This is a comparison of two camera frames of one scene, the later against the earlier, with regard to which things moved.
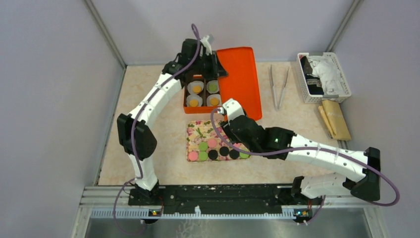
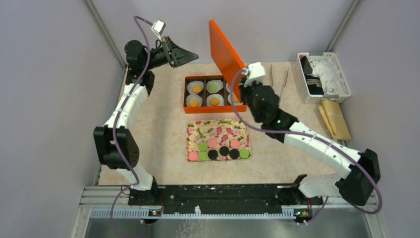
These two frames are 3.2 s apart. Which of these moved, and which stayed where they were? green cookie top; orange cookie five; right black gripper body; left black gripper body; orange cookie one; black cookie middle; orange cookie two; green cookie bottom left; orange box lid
Moved: orange box lid; right black gripper body; left black gripper body
Stayed: green cookie bottom left; orange cookie one; orange cookie five; black cookie middle; orange cookie two; green cookie top
